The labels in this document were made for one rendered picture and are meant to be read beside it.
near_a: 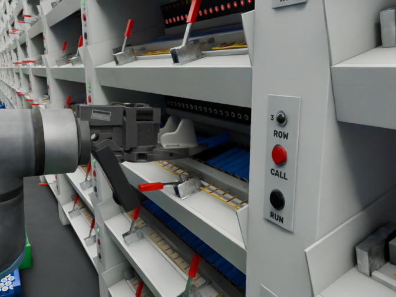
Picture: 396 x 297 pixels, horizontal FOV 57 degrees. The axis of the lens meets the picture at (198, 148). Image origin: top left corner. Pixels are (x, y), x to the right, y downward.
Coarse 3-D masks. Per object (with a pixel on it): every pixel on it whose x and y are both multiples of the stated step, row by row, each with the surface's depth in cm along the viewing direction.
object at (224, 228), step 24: (216, 120) 74; (144, 168) 70; (168, 168) 67; (144, 192) 69; (168, 192) 58; (192, 216) 51; (216, 216) 48; (240, 216) 39; (216, 240) 47; (240, 240) 42; (240, 264) 43
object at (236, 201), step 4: (164, 164) 68; (168, 164) 67; (172, 168) 65; (176, 168) 65; (180, 172) 63; (200, 180) 57; (204, 184) 56; (208, 184) 55; (208, 188) 55; (212, 188) 54; (216, 188) 54; (216, 192) 53; (220, 192) 52; (224, 192) 52; (224, 196) 51; (228, 196) 51; (232, 196) 50; (232, 200) 50; (236, 200) 49; (240, 200) 49; (236, 204) 49; (244, 204) 48
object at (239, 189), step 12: (180, 168) 63; (192, 168) 59; (204, 168) 57; (204, 180) 57; (216, 180) 53; (228, 180) 51; (240, 180) 50; (228, 192) 51; (240, 192) 48; (240, 204) 47
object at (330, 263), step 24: (360, 216) 33; (384, 216) 35; (336, 240) 32; (360, 240) 34; (384, 240) 32; (312, 264) 31; (336, 264) 32; (360, 264) 33; (384, 264) 33; (312, 288) 31; (336, 288) 32; (360, 288) 31; (384, 288) 31
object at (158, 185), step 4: (180, 176) 55; (184, 180) 55; (140, 184) 52; (144, 184) 52; (148, 184) 52; (152, 184) 52; (156, 184) 53; (160, 184) 53; (164, 184) 53; (168, 184) 54; (172, 184) 54; (176, 184) 54; (140, 188) 51; (144, 188) 52; (148, 188) 52; (152, 188) 52; (156, 188) 53; (160, 188) 53
